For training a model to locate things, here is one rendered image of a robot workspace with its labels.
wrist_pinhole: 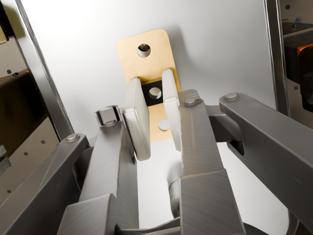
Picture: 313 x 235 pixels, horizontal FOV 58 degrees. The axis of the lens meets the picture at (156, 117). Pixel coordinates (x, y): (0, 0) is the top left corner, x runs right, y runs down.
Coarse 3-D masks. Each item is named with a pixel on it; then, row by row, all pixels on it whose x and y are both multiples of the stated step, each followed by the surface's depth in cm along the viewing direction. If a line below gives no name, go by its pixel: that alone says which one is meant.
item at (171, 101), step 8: (168, 72) 19; (168, 80) 17; (168, 88) 16; (176, 88) 19; (168, 96) 14; (176, 96) 14; (168, 104) 14; (176, 104) 14; (168, 112) 14; (176, 112) 14; (168, 120) 14; (176, 120) 14; (176, 128) 14; (176, 136) 15; (176, 144) 15
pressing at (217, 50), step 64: (0, 0) 22; (64, 0) 23; (128, 0) 23; (192, 0) 23; (256, 0) 23; (64, 64) 25; (192, 64) 25; (256, 64) 25; (64, 128) 27; (256, 192) 30
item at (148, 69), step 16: (144, 32) 20; (160, 32) 20; (128, 48) 20; (160, 48) 20; (128, 64) 21; (144, 64) 21; (160, 64) 21; (128, 80) 21; (144, 80) 21; (160, 80) 20; (176, 80) 21; (144, 96) 20; (160, 96) 21; (160, 112) 22
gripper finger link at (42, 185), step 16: (64, 144) 13; (80, 144) 13; (48, 160) 12; (64, 160) 11; (32, 176) 11; (48, 176) 10; (64, 176) 11; (16, 192) 10; (32, 192) 10; (48, 192) 10; (64, 192) 11; (80, 192) 12; (0, 208) 9; (16, 208) 9; (32, 208) 9; (48, 208) 10; (64, 208) 11; (0, 224) 8; (16, 224) 8; (32, 224) 9; (48, 224) 10
